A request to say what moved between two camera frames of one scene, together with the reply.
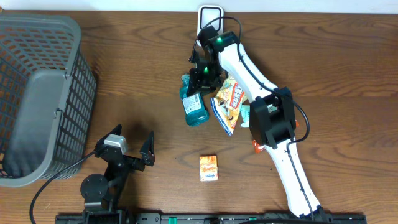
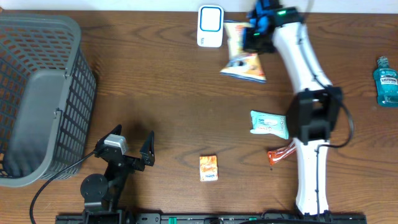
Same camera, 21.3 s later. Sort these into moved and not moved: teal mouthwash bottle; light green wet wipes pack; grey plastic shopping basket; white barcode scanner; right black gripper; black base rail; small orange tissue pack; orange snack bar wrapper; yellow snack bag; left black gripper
Moved: light green wet wipes pack; right black gripper; orange snack bar wrapper; teal mouthwash bottle; yellow snack bag
Not moved: black base rail; left black gripper; grey plastic shopping basket; white barcode scanner; small orange tissue pack
